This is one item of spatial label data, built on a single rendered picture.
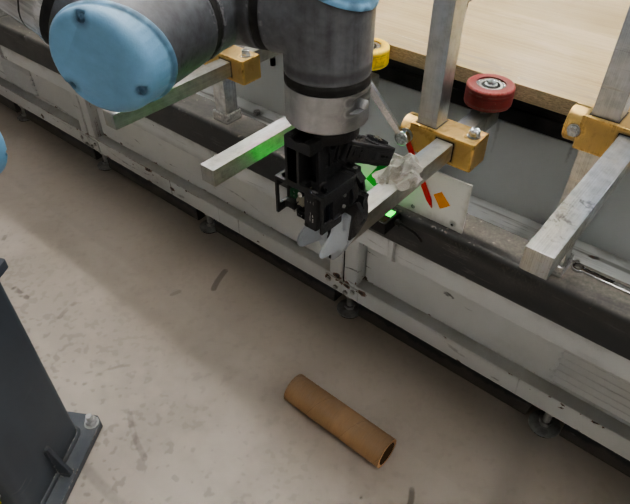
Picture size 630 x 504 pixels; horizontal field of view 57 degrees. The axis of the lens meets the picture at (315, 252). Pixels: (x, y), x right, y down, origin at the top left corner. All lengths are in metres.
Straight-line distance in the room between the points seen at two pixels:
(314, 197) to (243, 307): 1.22
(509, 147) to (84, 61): 0.85
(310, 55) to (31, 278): 1.68
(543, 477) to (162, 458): 0.93
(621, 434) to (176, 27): 1.30
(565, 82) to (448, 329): 0.74
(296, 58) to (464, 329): 1.10
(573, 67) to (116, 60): 0.85
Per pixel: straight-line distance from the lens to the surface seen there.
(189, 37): 0.53
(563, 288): 0.97
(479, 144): 0.94
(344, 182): 0.65
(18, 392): 1.37
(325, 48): 0.56
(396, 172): 0.84
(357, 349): 1.71
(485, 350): 1.56
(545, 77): 1.10
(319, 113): 0.59
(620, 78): 0.82
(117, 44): 0.48
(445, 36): 0.90
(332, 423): 1.49
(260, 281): 1.90
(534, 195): 1.20
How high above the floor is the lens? 1.34
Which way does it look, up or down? 42 degrees down
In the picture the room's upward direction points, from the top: straight up
